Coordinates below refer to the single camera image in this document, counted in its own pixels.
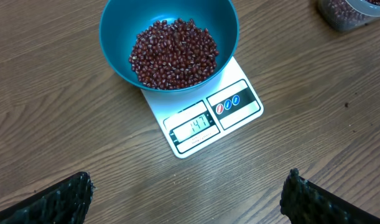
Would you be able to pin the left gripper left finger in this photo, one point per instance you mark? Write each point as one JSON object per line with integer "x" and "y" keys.
{"x": 67, "y": 201}

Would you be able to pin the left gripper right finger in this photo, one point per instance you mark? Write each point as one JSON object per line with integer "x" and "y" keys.
{"x": 303, "y": 202}

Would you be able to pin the red beans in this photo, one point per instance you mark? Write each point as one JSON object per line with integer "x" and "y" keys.
{"x": 173, "y": 56}

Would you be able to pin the white digital kitchen scale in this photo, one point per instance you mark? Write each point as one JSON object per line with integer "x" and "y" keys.
{"x": 193, "y": 119}

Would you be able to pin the blue metal bowl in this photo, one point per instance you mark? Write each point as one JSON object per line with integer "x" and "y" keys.
{"x": 122, "y": 20}

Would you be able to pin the clear plastic bean container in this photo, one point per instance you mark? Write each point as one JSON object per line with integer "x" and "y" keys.
{"x": 346, "y": 15}

